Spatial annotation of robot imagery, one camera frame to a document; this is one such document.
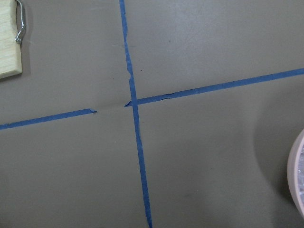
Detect pile of clear ice cubes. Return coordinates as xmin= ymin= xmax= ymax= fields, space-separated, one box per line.
xmin=297 ymin=148 xmax=304 ymax=204

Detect wooden cutting board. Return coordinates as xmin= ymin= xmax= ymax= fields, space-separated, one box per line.
xmin=0 ymin=0 xmax=26 ymax=79

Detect pink bowl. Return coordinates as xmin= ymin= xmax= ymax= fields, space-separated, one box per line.
xmin=287 ymin=130 xmax=304 ymax=217

